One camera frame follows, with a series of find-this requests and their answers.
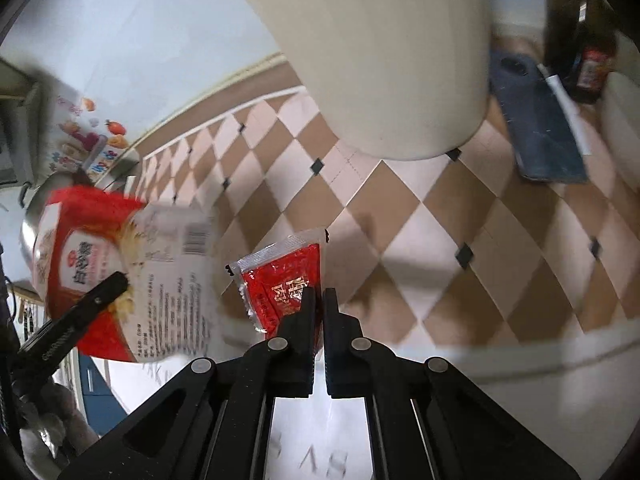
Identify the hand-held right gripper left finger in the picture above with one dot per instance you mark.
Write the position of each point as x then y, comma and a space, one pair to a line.
295, 355

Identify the stainless steel wok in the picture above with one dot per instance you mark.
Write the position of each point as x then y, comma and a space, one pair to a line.
31, 230

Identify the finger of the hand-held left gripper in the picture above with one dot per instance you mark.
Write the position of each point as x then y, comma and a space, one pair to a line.
80, 317

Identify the red noodle packet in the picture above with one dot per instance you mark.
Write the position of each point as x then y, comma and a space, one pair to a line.
90, 240

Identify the blue lower cabinet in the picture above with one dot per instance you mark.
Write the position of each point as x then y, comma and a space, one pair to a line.
95, 385

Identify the cream utensil holder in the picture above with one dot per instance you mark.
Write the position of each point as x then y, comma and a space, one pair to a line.
380, 50

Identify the colourful printed packet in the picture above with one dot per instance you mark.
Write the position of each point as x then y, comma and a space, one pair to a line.
82, 135

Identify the small red sauce sachet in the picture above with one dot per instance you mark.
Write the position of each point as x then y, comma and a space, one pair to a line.
280, 275

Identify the dark sauce bottle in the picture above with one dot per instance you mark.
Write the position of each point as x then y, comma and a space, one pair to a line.
585, 45

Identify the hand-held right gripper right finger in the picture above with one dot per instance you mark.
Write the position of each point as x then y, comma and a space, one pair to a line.
345, 355

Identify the checked table mat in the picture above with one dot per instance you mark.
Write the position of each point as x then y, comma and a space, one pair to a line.
400, 220

